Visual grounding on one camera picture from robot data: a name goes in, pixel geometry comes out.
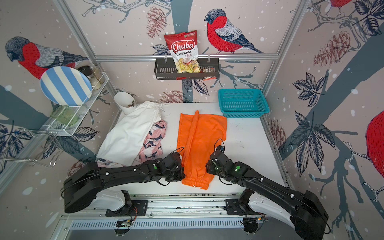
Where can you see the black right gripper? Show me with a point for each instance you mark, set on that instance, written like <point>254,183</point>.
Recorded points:
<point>209,166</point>

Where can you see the chrome wire wall rack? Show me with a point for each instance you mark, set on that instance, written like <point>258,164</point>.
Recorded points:
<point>30,147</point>

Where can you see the white ceramic cup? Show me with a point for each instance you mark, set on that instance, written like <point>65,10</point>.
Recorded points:
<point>125,102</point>

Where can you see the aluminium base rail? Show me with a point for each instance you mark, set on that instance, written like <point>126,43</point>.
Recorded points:
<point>207,212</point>

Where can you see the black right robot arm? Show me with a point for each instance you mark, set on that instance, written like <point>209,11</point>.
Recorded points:
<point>303,212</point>

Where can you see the teal plastic basket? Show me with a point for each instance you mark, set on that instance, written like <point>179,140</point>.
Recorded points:
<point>242,103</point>

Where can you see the black wire wall basket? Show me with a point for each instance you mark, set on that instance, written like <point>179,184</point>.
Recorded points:
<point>166,70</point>

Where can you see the dark lid spice jar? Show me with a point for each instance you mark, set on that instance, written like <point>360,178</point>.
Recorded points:
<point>95,83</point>

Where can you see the orange shorts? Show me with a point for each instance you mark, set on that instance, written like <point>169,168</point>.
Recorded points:
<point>197,136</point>

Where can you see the white shorts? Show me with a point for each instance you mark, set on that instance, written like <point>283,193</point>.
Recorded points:
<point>124,142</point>

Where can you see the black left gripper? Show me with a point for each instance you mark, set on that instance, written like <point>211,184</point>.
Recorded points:
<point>181,173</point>

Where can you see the clear acrylic wall shelf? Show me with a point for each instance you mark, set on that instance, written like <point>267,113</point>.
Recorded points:
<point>77,114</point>

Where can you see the blue white striped plate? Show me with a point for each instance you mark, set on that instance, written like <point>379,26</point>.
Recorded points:
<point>66,86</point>

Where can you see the red Chuba chips bag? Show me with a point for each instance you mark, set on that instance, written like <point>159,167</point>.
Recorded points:
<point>184,50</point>

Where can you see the small snack packet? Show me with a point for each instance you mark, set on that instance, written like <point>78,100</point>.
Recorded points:
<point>207,70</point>

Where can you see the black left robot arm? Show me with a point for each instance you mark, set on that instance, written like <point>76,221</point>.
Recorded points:
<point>82,187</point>

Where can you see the pink patterned shorts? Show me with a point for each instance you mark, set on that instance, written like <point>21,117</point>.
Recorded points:
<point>152,147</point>

